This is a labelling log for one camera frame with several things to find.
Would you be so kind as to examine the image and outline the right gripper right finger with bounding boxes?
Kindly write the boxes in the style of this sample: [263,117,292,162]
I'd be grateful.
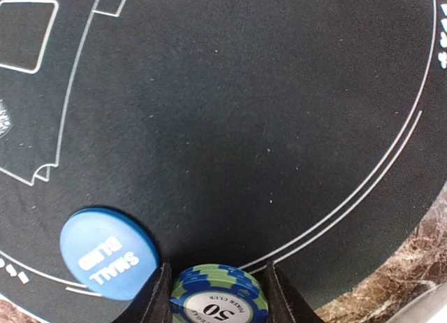
[264,262,324,323]

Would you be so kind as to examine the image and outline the blue small blind button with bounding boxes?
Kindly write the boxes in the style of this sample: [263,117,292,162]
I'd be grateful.
[59,207,161,301]

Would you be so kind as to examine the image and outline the round black poker mat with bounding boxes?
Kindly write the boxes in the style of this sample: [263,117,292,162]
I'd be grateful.
[1,0,446,317]

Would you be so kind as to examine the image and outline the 50 chips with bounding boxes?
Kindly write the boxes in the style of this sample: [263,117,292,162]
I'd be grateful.
[170,264,269,323]

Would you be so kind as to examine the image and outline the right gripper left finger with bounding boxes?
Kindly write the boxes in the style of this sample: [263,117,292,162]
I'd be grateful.
[113,262,173,323]

